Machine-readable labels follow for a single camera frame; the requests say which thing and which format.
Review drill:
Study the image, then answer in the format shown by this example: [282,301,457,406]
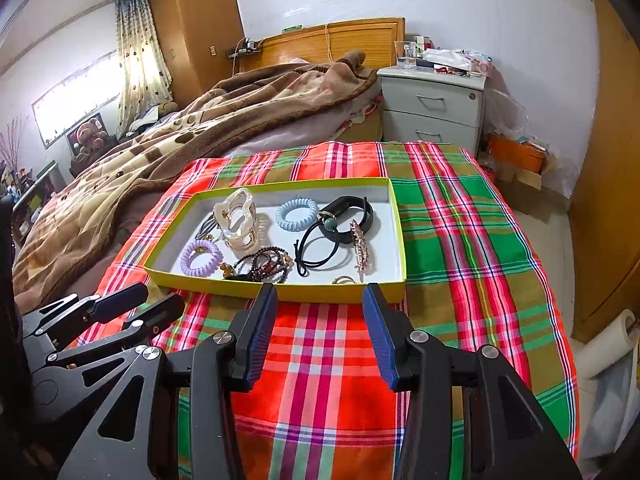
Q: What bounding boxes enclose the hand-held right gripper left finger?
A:
[57,282,279,480]

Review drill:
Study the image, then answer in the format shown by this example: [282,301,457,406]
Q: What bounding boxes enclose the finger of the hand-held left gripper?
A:
[45,293,186,368]
[20,282,149,356]

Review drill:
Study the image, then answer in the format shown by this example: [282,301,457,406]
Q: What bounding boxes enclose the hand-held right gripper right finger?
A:
[362,282,583,480]

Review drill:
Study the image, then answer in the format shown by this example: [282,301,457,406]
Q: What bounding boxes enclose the yellow-green shallow cardboard box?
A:
[143,176,407,305]

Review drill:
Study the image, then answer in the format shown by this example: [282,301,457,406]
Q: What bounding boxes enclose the blue spiral hair tie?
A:
[275,197,320,233]

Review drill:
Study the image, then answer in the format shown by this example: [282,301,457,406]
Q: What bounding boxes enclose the rhinestone hair clip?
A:
[349,218,372,283]

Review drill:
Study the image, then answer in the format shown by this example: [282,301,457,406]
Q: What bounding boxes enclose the red green plaid cloth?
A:
[75,141,581,480]

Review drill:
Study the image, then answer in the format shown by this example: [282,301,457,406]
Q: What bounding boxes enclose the black elastic tie with bead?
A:
[294,212,353,277]

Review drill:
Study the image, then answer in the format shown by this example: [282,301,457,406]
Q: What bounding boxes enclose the clear hair claw clip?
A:
[212,187,268,252]

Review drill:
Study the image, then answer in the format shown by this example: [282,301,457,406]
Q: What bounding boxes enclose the cluttered low shelf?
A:
[0,160,68,246]

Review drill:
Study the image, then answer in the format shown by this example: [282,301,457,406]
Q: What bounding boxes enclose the black wristband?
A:
[317,196,375,241]

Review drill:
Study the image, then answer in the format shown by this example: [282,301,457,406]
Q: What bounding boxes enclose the brown teddy bear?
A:
[70,117,111,158]

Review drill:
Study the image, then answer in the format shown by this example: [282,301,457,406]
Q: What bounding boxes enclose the dried branches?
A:
[0,115,28,171]

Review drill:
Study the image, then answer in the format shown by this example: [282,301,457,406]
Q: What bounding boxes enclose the brown patterned blanket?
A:
[12,50,378,311]

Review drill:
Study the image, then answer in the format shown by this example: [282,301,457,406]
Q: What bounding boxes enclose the pale quilt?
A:
[222,92,383,158]

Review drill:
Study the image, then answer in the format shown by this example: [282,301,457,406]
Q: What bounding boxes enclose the window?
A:
[31,50,121,148]

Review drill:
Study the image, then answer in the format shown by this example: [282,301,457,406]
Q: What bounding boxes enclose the white two-drawer nightstand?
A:
[376,64,487,158]

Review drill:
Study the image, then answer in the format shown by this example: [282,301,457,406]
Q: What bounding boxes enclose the orange box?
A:
[487,132,548,176]

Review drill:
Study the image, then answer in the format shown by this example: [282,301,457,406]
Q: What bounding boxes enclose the white paper roll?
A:
[575,308,638,381]

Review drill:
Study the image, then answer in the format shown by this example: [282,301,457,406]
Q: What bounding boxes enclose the spotted curtain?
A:
[114,0,173,138]

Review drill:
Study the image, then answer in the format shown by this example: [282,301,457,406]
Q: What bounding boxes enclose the clear plastic bag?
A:
[482,85,581,198]

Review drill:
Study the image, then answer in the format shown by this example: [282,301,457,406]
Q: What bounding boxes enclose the wooden wardrobe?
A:
[149,0,246,108]

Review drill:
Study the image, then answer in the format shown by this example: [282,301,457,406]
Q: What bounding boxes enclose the clear glass cup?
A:
[395,40,418,69]

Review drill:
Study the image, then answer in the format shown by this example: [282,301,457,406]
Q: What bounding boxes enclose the pile of packets and bags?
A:
[415,35,496,78]

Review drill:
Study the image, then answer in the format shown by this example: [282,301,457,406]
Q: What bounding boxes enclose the wooden door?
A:
[570,0,640,346]

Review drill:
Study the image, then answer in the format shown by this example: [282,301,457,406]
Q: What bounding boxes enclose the purple spiral hair tie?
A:
[180,240,224,277]

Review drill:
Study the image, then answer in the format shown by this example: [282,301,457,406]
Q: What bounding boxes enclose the reddish brown beaded bracelet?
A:
[252,252,292,283]

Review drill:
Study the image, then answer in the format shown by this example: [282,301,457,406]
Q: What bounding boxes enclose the dark beaded bracelet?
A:
[220,246,283,281]

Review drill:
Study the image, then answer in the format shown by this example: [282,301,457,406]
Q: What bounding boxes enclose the thin black hair tie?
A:
[195,215,226,241]

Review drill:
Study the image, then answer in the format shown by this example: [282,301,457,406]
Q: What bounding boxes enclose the small wall shelf with chargers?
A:
[225,37,263,58]

